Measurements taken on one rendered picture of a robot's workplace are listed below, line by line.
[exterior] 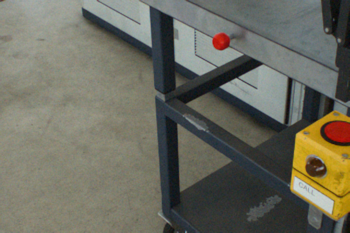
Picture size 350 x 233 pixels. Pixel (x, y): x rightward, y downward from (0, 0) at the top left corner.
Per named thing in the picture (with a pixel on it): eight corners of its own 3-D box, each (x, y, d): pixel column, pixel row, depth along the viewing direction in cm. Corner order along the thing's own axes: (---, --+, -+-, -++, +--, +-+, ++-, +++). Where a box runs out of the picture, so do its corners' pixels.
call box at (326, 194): (336, 223, 76) (346, 162, 71) (287, 191, 82) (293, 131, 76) (374, 194, 81) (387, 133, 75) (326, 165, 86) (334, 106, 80)
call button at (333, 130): (342, 154, 74) (344, 144, 73) (316, 139, 76) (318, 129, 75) (362, 140, 76) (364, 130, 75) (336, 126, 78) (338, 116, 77)
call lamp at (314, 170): (319, 188, 74) (322, 167, 72) (297, 174, 76) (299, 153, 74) (326, 183, 75) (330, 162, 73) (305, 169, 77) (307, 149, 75)
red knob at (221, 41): (221, 54, 111) (222, 39, 110) (209, 48, 113) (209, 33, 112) (239, 46, 114) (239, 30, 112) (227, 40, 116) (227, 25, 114)
